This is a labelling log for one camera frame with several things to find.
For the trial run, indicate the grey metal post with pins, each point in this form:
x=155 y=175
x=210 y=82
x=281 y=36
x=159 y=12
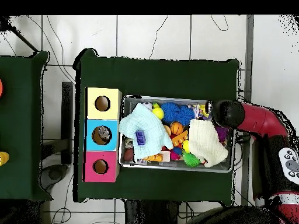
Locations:
x=248 y=46

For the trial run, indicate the wooden box with three holes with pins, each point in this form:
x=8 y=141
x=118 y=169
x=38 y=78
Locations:
x=93 y=109

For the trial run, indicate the cream waffle cloth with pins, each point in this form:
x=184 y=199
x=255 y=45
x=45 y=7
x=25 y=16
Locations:
x=205 y=142

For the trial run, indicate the yellow tennis ball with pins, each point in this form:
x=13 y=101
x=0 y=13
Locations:
x=158 y=113

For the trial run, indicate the blue plastic building block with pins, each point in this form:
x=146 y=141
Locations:
x=140 y=138

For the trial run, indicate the black rod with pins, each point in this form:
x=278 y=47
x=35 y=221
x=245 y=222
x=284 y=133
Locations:
x=25 y=40

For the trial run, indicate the orange object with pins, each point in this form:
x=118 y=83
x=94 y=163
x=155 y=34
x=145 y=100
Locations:
x=1 y=88

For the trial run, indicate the yellow toy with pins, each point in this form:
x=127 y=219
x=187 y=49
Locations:
x=4 y=158

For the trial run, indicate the blue spiky rubber ball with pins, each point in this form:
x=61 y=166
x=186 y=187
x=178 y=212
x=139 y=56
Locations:
x=170 y=112
x=186 y=115

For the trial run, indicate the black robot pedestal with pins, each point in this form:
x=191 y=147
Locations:
x=149 y=214

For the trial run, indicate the small black-white soccer ball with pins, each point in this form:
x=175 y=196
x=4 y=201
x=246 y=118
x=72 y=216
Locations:
x=147 y=105

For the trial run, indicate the mint green waffle cloth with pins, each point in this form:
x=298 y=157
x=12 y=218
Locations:
x=144 y=126

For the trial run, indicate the yellow wedge block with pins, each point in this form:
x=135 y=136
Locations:
x=204 y=111

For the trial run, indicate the dark green table cloth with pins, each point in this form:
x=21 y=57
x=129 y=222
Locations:
x=163 y=77
x=21 y=116

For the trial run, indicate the purple knobbly rubber toy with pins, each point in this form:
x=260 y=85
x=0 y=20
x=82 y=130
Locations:
x=222 y=134

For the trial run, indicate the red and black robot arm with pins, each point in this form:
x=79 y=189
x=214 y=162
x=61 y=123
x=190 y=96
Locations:
x=261 y=119

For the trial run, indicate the small orange basketball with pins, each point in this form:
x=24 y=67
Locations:
x=176 y=128

